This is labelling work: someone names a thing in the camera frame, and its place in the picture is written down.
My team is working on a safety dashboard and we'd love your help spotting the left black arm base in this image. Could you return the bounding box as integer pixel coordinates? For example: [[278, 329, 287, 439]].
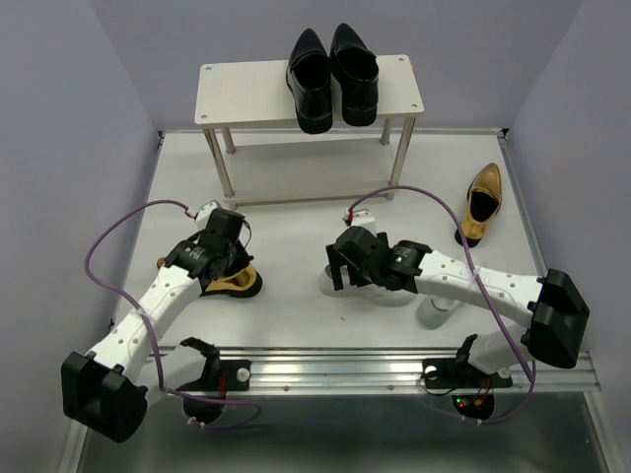
[[177, 337, 251, 429]]

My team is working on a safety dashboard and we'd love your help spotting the white two-tier shoe shelf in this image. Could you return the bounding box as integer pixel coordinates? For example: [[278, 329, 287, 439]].
[[194, 54, 424, 208]]

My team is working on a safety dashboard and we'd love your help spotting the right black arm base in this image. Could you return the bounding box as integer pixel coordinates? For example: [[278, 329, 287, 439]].
[[418, 335, 513, 422]]

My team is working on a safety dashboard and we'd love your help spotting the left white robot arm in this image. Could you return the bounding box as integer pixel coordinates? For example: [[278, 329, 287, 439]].
[[61, 202, 262, 443]]

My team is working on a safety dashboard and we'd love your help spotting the aluminium mounting rail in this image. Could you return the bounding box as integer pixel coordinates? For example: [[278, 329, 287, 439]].
[[88, 347, 602, 400]]

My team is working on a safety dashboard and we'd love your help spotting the white lace-up sneaker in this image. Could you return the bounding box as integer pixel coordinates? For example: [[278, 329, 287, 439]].
[[318, 265, 415, 307]]

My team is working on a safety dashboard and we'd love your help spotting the black loafer with tag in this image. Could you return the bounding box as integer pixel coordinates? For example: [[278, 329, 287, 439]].
[[329, 23, 380, 127]]

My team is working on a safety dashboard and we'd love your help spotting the black patent loafer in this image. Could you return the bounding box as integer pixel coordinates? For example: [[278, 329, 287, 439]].
[[286, 29, 333, 135]]

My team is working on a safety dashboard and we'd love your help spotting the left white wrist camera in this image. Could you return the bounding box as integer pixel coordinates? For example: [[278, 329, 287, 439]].
[[194, 199, 222, 224]]

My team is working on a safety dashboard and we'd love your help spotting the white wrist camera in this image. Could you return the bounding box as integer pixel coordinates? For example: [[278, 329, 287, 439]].
[[343, 209, 377, 236], [194, 199, 222, 224]]

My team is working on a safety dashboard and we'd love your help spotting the white sneaker right side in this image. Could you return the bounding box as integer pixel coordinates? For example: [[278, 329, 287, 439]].
[[416, 296, 458, 330]]

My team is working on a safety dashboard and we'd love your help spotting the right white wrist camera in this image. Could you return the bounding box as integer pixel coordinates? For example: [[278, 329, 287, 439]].
[[343, 209, 377, 236]]

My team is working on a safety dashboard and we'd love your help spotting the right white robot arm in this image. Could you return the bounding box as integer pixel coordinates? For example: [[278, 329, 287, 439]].
[[325, 226, 590, 384]]

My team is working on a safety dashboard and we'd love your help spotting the gold loafer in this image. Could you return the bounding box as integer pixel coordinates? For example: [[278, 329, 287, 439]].
[[460, 163, 503, 248], [180, 256, 262, 299]]

